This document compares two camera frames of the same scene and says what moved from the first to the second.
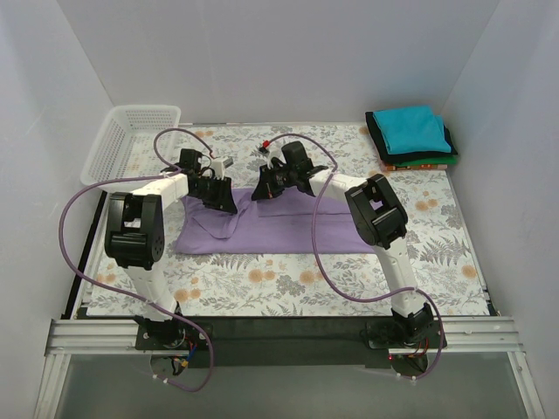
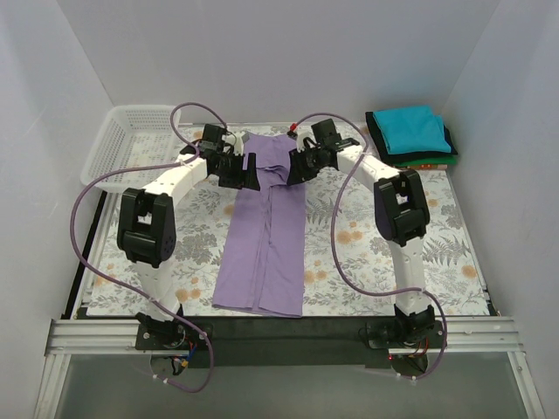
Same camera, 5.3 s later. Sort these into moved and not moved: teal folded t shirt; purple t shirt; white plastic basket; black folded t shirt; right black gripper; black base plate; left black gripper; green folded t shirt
Moved: left black gripper; purple t shirt; right black gripper
Not moved: white plastic basket; black base plate; teal folded t shirt; black folded t shirt; green folded t shirt
